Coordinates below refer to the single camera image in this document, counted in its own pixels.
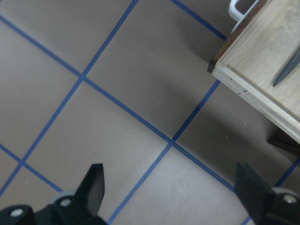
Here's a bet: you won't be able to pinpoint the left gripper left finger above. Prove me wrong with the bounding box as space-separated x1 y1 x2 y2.
75 163 105 216

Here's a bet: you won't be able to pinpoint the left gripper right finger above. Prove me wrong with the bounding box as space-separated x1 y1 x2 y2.
235 163 276 222

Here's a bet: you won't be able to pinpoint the grey orange scissors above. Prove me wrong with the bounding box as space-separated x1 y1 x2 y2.
272 47 300 87

